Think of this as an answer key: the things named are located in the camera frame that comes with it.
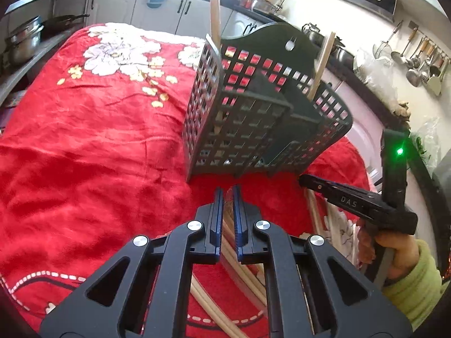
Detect chopstick pair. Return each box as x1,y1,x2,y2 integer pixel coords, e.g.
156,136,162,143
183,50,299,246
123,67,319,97
190,275,248,338

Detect right hand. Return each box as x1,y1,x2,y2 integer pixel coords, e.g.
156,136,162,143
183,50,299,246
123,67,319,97
356,217,421,283

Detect plastic bag on counter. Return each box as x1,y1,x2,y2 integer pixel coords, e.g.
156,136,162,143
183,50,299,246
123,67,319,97
354,56,397,98

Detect hanging ladles and spatulas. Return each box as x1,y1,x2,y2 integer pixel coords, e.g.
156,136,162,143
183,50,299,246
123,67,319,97
390,21,450,97

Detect red floral tablecloth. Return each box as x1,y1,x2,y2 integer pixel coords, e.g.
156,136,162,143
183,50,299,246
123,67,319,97
0,21,371,338

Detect steel pot on counter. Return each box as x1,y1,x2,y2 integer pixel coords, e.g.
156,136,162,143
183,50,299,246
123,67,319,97
300,22,355,70

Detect black plastic utensil basket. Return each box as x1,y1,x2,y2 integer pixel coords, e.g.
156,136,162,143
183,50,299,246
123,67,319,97
182,23,353,176

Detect stacked steel pots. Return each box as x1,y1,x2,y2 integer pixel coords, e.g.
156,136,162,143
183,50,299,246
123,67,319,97
5,15,43,66

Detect black frying pan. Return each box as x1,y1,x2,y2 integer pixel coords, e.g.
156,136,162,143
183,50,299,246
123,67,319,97
42,14,89,31

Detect wire strainer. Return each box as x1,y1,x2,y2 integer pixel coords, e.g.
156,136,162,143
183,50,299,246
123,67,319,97
372,20,404,59

